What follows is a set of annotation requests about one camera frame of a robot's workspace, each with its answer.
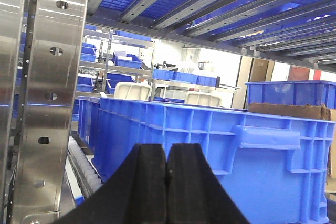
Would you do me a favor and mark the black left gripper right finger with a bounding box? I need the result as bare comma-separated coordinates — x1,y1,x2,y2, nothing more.
166,144,248,223

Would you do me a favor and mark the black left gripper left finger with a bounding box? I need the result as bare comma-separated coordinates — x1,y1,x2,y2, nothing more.
55,144,167,223

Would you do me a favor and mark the far right blue crate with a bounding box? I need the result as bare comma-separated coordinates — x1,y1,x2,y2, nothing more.
246,80,335,109

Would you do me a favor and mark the near blue plastic bin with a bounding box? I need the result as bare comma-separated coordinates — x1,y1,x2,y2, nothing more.
90,98,335,223

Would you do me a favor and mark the overhead roller shelf rack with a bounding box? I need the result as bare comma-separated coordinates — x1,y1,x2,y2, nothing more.
87,0,335,73

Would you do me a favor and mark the brown cardboard box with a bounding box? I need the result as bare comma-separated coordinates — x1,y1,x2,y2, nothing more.
247,102,335,179

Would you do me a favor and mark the steel rack upright post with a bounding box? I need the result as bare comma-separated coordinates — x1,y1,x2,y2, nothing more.
1,0,88,223

